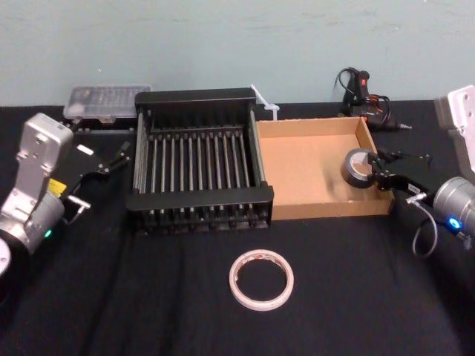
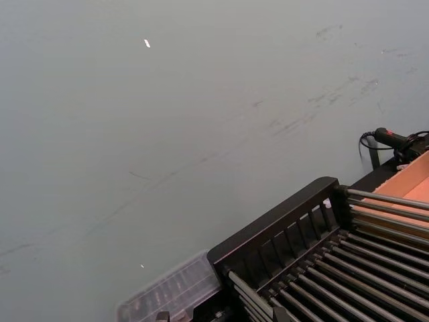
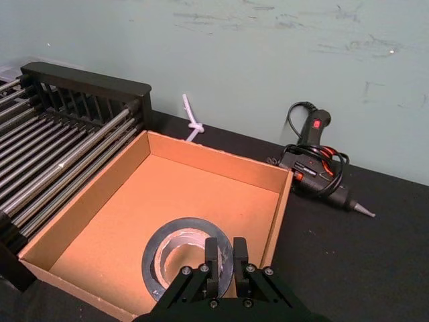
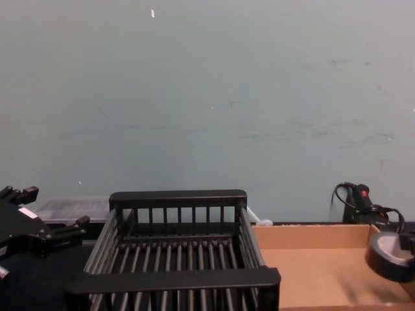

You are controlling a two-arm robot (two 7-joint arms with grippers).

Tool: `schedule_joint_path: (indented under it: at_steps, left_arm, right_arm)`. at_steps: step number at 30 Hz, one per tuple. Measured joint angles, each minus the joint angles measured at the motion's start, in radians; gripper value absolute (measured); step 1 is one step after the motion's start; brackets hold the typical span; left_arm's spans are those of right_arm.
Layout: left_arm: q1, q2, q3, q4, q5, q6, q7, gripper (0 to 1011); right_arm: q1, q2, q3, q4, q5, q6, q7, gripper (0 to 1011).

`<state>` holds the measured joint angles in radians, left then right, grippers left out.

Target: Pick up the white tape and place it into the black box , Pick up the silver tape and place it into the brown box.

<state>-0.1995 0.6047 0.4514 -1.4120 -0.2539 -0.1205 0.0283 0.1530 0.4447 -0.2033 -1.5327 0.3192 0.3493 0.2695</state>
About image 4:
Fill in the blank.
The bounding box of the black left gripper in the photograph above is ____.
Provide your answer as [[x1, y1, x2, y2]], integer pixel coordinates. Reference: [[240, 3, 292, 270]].
[[0, 185, 91, 259]]

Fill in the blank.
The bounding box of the clear plastic case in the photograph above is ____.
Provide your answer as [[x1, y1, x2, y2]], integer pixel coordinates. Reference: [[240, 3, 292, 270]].
[[34, 196, 113, 225]]

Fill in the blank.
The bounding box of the black rack with steel bars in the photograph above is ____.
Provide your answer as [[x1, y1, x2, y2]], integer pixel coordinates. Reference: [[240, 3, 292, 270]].
[[64, 189, 282, 311]]

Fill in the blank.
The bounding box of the small white three-armed plastic piece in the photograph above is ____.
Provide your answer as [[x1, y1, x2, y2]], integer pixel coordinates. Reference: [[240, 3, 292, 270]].
[[246, 206, 274, 227]]

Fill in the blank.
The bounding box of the shallow brown cardboard tray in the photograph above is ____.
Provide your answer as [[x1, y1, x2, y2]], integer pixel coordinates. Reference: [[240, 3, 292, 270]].
[[250, 223, 415, 311]]

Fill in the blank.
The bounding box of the black corded tool red switch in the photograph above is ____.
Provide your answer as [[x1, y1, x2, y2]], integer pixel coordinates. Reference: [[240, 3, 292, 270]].
[[331, 182, 407, 233]]

